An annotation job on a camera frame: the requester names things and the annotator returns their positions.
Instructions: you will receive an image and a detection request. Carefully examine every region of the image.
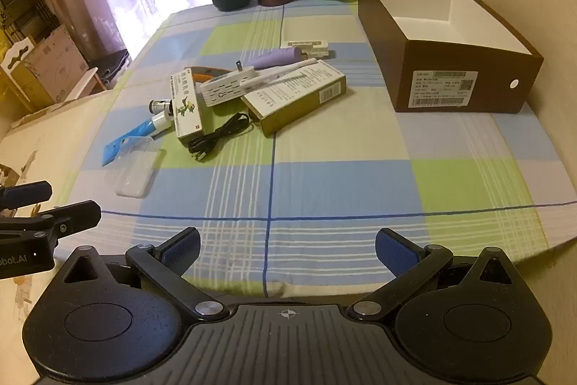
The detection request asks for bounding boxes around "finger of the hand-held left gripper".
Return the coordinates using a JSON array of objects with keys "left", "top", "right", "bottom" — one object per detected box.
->
[
  {"left": 0, "top": 200, "right": 102, "bottom": 253},
  {"left": 0, "top": 181, "right": 53, "bottom": 211}
]

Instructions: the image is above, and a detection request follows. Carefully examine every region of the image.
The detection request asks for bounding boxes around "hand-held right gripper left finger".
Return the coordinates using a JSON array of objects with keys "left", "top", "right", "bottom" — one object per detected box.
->
[{"left": 63, "top": 227, "right": 230, "bottom": 323}]

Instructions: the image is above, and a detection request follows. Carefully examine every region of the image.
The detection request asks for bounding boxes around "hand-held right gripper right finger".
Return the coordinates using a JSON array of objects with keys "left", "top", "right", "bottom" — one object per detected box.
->
[{"left": 347, "top": 227, "right": 515, "bottom": 323}]

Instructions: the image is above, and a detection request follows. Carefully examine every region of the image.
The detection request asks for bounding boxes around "blue tube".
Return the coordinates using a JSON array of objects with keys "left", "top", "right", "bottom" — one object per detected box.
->
[{"left": 121, "top": 114, "right": 172, "bottom": 144}]

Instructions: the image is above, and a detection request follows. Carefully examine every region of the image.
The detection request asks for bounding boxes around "white green medicine box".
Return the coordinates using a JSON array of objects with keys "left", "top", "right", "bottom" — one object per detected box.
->
[{"left": 169, "top": 69, "right": 209, "bottom": 149}]

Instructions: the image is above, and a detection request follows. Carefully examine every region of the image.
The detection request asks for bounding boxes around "white wifi extender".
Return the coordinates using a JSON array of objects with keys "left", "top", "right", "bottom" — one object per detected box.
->
[{"left": 198, "top": 58, "right": 321, "bottom": 108}]

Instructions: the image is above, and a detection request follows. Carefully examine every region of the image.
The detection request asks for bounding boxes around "orange utility knife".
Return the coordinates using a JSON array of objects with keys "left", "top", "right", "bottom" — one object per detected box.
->
[{"left": 185, "top": 66, "right": 235, "bottom": 83}]

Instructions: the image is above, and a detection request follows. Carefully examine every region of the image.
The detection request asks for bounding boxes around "gold product box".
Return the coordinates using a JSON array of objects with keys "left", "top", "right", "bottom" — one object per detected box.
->
[{"left": 240, "top": 60, "right": 347, "bottom": 137}]

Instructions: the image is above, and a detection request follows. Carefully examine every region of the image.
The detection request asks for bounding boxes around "purple tube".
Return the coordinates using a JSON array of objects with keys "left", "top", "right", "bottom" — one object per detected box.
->
[{"left": 246, "top": 47, "right": 302, "bottom": 72}]

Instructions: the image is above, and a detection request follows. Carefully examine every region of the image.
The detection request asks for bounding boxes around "brown cardboard box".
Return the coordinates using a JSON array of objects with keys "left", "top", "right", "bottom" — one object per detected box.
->
[{"left": 357, "top": 0, "right": 545, "bottom": 115}]

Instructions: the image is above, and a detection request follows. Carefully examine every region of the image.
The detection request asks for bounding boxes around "cream hair clip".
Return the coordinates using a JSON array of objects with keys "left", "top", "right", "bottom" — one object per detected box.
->
[{"left": 286, "top": 41, "right": 330, "bottom": 58}]

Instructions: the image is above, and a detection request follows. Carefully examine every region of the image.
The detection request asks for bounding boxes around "beige printed sheet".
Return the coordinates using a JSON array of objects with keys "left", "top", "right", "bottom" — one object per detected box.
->
[{"left": 0, "top": 89, "right": 122, "bottom": 385}]

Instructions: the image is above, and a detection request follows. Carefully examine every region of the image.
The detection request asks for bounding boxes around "clear phone case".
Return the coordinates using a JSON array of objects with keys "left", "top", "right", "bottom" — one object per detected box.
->
[{"left": 115, "top": 135, "right": 164, "bottom": 198}]

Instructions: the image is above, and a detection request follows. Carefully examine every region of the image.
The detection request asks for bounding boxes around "white stool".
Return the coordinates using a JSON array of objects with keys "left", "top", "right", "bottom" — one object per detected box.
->
[{"left": 67, "top": 67, "right": 102, "bottom": 101}]

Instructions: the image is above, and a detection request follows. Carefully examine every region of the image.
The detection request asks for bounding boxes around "brown cardboard carton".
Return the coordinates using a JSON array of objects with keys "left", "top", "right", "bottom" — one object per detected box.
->
[{"left": 22, "top": 24, "right": 91, "bottom": 104}]

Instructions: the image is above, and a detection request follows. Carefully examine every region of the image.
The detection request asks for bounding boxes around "white scalloped carton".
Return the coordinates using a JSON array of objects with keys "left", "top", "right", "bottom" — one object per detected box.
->
[{"left": 0, "top": 35, "right": 37, "bottom": 110}]

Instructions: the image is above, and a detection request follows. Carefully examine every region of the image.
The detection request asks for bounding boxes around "small glass bottle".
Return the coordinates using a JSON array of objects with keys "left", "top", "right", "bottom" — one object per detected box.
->
[{"left": 150, "top": 97, "right": 174, "bottom": 116}]

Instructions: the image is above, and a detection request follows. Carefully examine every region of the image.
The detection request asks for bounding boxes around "black cable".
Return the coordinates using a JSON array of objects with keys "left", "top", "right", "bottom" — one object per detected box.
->
[{"left": 186, "top": 112, "right": 257, "bottom": 164}]

